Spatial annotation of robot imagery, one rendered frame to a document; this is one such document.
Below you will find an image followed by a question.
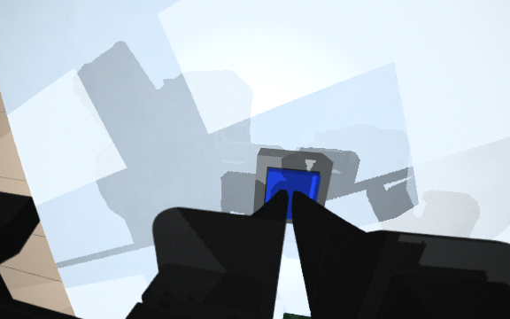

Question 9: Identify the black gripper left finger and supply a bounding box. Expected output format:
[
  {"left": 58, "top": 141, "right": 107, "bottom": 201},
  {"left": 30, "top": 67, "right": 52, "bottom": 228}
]
[{"left": 151, "top": 190, "right": 289, "bottom": 319}]

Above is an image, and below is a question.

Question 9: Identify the blue button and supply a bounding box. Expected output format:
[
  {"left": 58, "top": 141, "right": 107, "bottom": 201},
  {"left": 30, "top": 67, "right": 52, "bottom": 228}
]
[{"left": 253, "top": 148, "right": 333, "bottom": 224}]

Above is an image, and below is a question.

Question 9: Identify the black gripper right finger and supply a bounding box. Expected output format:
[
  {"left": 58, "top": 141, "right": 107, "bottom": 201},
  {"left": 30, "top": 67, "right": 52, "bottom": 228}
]
[{"left": 291, "top": 191, "right": 510, "bottom": 319}]

